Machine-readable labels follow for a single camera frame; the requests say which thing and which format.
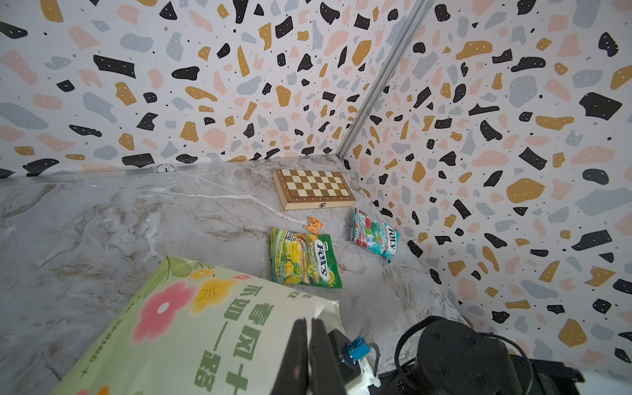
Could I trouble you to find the wooden folding chess board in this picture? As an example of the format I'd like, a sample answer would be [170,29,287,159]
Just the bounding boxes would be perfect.
[273,169,356,211]

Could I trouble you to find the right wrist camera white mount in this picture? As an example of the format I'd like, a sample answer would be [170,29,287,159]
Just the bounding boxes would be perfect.
[329,329,381,395]

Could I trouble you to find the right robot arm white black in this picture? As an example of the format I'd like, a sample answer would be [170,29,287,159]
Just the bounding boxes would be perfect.
[371,316,585,394]

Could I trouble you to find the teal mint candy packet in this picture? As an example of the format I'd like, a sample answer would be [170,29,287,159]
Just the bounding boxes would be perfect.
[351,208,400,263]

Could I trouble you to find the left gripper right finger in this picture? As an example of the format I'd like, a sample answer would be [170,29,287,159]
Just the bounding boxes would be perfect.
[309,319,347,395]

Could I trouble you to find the green lemon candy packet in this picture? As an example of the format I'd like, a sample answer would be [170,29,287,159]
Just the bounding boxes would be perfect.
[270,228,342,289]

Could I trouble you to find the small orange plastic clip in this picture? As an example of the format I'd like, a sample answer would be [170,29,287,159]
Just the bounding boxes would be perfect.
[304,217,324,235]

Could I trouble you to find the white paper gift bag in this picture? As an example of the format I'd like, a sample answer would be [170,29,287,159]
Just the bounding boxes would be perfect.
[55,256,342,394]

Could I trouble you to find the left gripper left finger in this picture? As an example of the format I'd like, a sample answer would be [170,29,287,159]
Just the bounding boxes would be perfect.
[271,319,309,395]

